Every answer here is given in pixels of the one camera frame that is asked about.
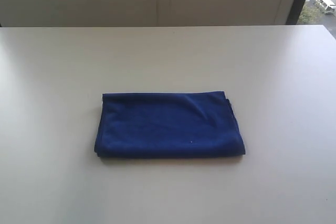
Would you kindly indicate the blue towel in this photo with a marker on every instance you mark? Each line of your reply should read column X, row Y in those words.
column 168, row 125

